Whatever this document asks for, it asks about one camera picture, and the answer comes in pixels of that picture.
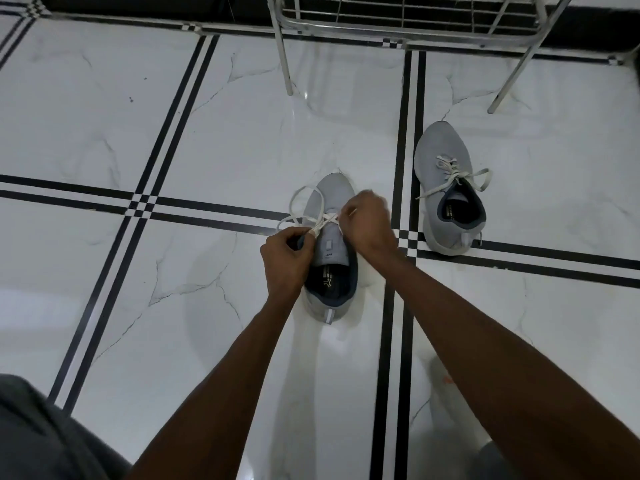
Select person's right forearm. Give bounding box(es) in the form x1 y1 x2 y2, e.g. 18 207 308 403
372 250 640 480

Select person's right hand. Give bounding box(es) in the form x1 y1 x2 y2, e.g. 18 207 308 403
337 190 401 265

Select grey sneaker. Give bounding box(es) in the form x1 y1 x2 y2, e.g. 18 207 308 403
292 173 360 325
413 120 488 257

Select metal rack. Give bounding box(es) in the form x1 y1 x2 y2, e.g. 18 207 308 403
265 0 577 115

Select white shoelace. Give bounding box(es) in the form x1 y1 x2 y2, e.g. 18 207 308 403
276 186 346 239
416 155 493 200

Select person's left hand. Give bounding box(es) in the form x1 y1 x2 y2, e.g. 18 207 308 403
260 226 317 305

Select person's grey shorts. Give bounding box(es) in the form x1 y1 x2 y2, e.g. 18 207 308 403
0 374 133 480

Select person's left forearm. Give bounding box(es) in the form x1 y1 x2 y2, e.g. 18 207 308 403
127 295 301 480

